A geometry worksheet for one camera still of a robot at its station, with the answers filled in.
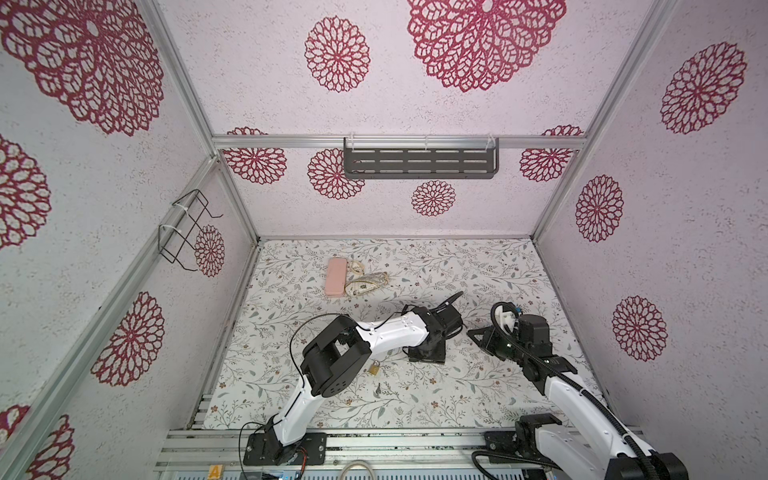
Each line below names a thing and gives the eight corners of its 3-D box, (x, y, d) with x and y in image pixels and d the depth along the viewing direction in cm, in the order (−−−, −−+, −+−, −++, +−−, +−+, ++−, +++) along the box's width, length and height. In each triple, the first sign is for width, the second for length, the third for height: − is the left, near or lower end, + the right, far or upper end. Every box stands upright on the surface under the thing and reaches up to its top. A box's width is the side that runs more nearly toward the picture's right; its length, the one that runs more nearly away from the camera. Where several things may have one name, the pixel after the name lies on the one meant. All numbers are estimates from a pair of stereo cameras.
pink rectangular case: (324, 295, 106) (322, 291, 104) (329, 262, 116) (328, 258, 114) (344, 295, 106) (343, 291, 104) (347, 262, 116) (346, 258, 114)
